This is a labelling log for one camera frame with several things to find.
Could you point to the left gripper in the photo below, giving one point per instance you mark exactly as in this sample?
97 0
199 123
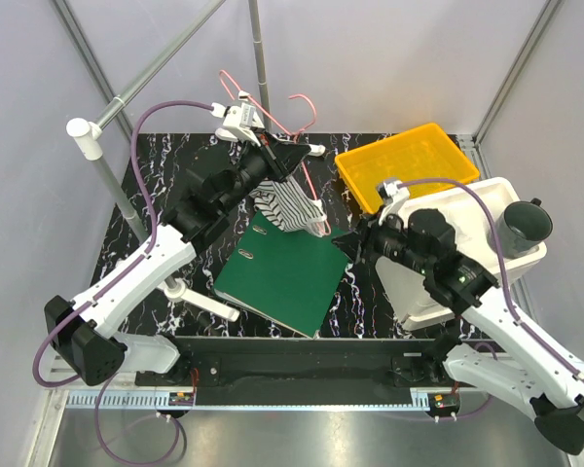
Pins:
280 159

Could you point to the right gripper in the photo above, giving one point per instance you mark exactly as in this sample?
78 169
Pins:
350 243

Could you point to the striped black white tank top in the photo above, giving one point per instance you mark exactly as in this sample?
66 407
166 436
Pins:
286 206

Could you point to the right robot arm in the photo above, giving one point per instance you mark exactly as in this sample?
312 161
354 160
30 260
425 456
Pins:
547 385

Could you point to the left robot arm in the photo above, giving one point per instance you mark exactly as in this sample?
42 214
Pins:
84 332

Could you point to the white foam box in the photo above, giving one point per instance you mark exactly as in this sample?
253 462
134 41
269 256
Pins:
412 306

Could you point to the yellow plastic tray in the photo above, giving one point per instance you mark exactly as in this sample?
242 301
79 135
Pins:
425 151

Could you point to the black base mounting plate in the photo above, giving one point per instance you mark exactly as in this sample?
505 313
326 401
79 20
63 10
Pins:
293 373

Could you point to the dark green mug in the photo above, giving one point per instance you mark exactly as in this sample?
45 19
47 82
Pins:
520 227

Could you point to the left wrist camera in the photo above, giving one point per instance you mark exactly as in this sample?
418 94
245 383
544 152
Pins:
238 123

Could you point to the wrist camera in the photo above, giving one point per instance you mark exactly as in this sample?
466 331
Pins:
238 123
394 194

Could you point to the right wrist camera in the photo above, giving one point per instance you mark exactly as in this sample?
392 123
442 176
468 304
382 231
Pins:
394 194

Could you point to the green ring binder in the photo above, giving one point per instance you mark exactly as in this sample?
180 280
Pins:
288 278

